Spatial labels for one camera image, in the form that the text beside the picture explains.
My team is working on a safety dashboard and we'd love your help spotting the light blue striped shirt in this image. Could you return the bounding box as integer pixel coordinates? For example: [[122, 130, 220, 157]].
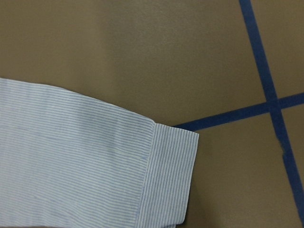
[[0, 79, 199, 228]]

